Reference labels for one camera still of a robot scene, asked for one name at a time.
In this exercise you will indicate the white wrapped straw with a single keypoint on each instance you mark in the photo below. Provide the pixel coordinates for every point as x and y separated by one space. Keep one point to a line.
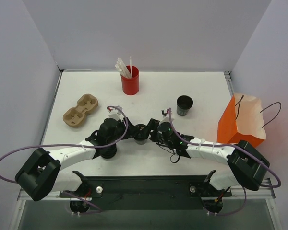
130 61

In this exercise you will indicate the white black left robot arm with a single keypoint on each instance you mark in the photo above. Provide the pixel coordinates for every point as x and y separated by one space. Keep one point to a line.
43 172

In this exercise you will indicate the black paper coffee cup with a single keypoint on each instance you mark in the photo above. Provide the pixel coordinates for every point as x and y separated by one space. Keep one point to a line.
140 141

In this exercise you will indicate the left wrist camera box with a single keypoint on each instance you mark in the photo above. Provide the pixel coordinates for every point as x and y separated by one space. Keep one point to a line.
115 114

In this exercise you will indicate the black cup lid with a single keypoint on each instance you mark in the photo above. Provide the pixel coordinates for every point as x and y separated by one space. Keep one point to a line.
141 132

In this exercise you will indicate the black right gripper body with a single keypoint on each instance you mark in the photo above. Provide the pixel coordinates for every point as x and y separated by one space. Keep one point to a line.
152 128

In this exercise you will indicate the brown cardboard cup carrier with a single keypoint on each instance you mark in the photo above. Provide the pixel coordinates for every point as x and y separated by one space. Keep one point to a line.
77 115

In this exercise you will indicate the stack of black lids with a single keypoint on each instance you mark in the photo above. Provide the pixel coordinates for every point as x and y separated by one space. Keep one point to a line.
108 152

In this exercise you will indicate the orange paper bag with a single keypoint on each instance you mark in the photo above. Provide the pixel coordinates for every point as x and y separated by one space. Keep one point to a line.
242 119

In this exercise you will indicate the red cylindrical straw holder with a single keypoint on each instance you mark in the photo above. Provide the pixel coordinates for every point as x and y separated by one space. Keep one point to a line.
130 86

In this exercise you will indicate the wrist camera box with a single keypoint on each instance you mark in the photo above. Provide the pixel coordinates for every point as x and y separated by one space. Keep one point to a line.
165 115
115 114

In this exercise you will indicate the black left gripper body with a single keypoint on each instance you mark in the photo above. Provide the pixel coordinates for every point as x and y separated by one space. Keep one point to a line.
126 131

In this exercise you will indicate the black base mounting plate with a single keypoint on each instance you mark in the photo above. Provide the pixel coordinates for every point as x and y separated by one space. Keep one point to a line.
184 192

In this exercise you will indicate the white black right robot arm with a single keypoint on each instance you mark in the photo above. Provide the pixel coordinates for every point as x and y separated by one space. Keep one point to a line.
246 165

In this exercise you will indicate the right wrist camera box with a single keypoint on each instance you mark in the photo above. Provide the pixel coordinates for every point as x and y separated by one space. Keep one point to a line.
165 115

